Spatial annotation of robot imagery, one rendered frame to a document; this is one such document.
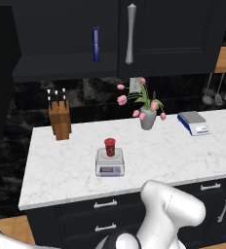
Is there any wooden knife block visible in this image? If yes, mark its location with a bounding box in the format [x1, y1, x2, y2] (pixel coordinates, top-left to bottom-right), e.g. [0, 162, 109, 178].
[48, 99, 73, 141]

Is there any white wall outlet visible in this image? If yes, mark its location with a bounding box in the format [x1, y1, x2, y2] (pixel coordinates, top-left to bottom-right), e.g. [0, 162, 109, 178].
[130, 77, 142, 93]

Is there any hanging silver spatula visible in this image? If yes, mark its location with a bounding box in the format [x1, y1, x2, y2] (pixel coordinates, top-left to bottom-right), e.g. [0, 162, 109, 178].
[214, 72, 225, 107]

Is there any red yogurt cup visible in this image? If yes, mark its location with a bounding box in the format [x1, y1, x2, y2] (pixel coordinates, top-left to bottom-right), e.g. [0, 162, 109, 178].
[103, 137, 117, 158]

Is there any black drawer front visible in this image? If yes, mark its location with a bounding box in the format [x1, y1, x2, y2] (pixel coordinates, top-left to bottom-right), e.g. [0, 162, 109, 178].
[58, 207, 147, 245]
[56, 192, 146, 218]
[175, 177, 226, 199]

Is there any long silver cabinet handle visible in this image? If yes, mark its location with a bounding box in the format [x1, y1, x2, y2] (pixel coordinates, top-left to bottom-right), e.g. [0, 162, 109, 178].
[124, 3, 138, 65]

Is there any grey digital scale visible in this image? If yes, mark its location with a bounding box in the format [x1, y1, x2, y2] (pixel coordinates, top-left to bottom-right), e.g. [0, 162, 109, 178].
[94, 147, 126, 178]

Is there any black base cabinet door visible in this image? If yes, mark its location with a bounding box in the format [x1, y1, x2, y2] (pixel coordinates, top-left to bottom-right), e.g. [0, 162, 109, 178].
[201, 191, 226, 242]

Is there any grey vase with pink flowers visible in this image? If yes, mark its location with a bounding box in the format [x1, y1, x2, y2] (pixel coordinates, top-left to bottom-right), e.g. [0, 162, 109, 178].
[116, 77, 168, 131]

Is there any silver base cabinet handle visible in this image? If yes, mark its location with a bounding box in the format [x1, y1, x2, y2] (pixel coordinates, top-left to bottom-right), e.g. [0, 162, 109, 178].
[216, 198, 226, 224]

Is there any black wall cabinet body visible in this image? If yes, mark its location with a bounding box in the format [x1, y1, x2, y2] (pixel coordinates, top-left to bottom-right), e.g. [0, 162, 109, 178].
[11, 0, 121, 84]

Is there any blue box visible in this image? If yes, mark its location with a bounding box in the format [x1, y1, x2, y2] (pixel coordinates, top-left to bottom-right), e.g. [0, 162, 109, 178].
[92, 26, 101, 63]

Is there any hanging silver ladle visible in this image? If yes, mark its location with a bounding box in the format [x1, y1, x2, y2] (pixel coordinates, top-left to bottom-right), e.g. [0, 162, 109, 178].
[201, 72, 215, 106]

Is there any silver drawer handle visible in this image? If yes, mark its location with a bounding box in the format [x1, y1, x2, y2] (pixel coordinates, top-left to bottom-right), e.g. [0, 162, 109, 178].
[93, 198, 119, 209]
[94, 223, 118, 233]
[200, 182, 222, 192]

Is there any black closed cabinet door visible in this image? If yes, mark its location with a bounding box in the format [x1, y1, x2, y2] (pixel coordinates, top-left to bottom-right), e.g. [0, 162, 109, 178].
[118, 0, 226, 79]

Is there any blue and white digital scale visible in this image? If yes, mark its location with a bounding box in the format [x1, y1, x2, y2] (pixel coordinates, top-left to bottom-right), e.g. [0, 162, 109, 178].
[176, 111, 212, 137]

